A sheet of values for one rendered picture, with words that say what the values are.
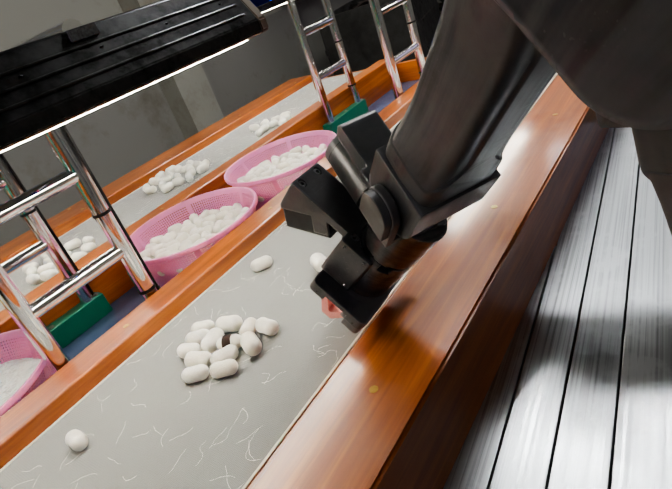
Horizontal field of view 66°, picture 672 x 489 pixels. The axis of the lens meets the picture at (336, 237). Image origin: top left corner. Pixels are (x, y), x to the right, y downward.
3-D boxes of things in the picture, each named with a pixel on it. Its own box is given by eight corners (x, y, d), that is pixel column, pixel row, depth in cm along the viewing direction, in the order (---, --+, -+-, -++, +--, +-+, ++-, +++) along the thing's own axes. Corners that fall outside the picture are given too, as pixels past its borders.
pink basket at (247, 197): (291, 216, 107) (274, 176, 102) (245, 295, 85) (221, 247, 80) (185, 238, 116) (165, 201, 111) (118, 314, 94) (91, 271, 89)
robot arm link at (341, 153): (307, 177, 50) (307, 99, 39) (382, 141, 52) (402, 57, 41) (369, 277, 46) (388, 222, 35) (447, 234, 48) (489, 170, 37)
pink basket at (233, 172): (371, 163, 119) (359, 124, 115) (305, 223, 101) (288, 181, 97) (287, 169, 135) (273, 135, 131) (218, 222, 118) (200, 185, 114)
